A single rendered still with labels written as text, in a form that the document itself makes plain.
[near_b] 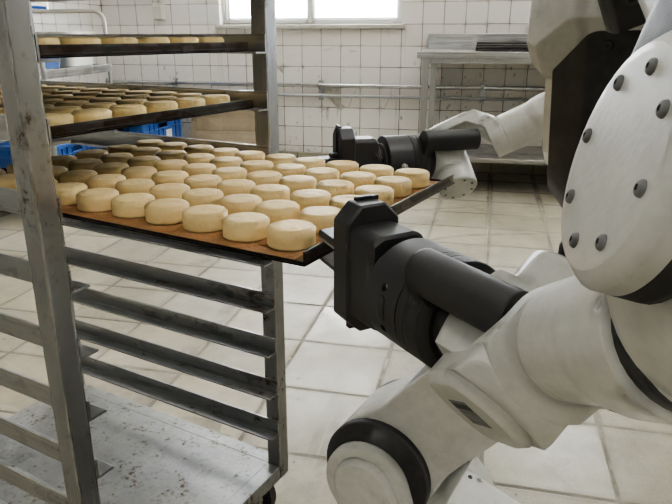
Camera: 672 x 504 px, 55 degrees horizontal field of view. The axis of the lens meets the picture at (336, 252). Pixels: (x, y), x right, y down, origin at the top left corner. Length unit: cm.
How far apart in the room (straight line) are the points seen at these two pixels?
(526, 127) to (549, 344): 80
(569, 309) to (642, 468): 149
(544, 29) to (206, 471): 107
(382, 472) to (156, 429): 80
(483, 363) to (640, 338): 15
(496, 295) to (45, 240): 56
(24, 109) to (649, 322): 68
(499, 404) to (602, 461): 139
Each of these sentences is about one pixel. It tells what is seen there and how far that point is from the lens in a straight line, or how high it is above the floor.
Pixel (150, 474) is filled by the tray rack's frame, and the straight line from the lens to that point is 140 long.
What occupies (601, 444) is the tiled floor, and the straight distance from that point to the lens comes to 181.
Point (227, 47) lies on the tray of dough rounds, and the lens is 106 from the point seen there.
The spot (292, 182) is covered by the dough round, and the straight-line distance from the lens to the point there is 85.
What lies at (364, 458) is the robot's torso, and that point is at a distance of 82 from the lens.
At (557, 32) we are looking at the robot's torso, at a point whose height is 98.
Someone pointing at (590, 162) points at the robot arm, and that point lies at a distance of 22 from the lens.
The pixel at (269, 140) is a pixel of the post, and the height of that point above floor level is 81.
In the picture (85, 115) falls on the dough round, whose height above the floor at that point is 88.
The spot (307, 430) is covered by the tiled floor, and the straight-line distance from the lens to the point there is 173.
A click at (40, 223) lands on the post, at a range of 80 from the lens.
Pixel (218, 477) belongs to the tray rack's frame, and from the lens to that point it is 136.
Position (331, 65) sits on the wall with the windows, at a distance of 502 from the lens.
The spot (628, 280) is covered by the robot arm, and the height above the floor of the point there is 91.
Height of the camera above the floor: 97
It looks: 19 degrees down
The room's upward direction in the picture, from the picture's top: straight up
